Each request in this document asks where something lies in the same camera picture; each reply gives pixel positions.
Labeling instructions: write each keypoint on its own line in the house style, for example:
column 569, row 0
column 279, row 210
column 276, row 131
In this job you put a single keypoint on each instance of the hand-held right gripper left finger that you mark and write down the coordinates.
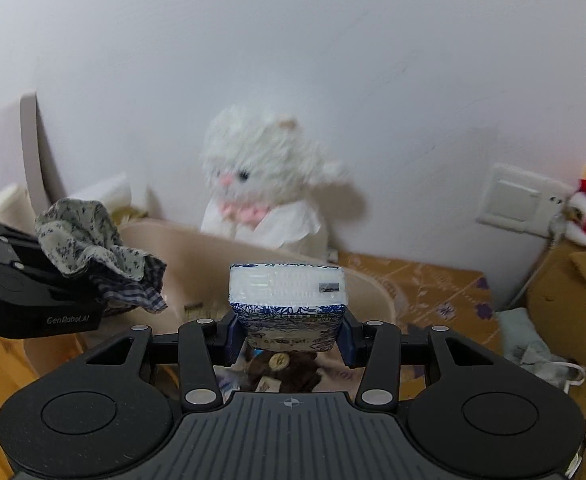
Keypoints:
column 232, row 342

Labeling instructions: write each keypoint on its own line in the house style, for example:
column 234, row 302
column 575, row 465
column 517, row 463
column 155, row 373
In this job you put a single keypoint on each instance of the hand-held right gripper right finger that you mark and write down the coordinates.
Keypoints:
column 347, row 345

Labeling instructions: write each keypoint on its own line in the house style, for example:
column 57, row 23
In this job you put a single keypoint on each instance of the blue patterned tissue pack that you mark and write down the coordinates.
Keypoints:
column 288, row 285

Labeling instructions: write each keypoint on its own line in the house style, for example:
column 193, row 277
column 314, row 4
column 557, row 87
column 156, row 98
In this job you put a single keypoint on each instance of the blue floral cloth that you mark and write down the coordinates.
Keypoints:
column 88, row 245

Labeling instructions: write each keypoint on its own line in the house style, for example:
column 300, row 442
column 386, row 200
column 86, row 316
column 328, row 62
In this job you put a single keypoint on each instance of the beige plastic storage bin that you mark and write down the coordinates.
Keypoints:
column 198, row 260

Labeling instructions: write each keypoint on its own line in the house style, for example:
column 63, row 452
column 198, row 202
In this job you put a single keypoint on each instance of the white thermos bottle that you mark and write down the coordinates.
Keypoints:
column 10, row 202

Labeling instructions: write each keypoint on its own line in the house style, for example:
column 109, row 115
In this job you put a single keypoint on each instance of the brown plush bear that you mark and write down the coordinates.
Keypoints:
column 293, row 375

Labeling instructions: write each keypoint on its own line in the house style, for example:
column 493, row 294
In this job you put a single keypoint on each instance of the gold floral table mat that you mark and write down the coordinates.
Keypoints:
column 423, row 285

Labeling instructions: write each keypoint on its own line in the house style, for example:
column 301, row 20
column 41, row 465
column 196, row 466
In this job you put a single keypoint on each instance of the pale upright board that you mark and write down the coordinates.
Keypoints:
column 38, row 150

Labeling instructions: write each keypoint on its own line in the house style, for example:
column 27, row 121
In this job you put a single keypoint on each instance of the white paper tissue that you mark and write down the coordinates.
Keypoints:
column 103, row 192

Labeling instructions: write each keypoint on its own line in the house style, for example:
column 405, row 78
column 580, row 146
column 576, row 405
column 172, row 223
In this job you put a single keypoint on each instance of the gold tissue box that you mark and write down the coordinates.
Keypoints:
column 130, row 215

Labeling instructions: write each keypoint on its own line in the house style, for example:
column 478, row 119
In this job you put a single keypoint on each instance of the light blue cloth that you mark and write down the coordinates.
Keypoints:
column 518, row 330

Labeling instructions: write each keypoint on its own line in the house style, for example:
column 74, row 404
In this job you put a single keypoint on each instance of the white plush sheep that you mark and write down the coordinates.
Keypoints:
column 263, row 160

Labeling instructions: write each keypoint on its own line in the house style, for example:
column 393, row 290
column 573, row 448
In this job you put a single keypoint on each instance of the white face mask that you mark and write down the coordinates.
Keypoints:
column 548, row 367

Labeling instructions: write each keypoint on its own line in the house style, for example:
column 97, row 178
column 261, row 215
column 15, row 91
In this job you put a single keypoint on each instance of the brown capybara plush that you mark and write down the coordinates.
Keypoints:
column 573, row 310

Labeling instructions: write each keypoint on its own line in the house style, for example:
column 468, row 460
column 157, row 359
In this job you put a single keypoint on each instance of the white wall outlet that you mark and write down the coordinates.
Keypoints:
column 518, row 197

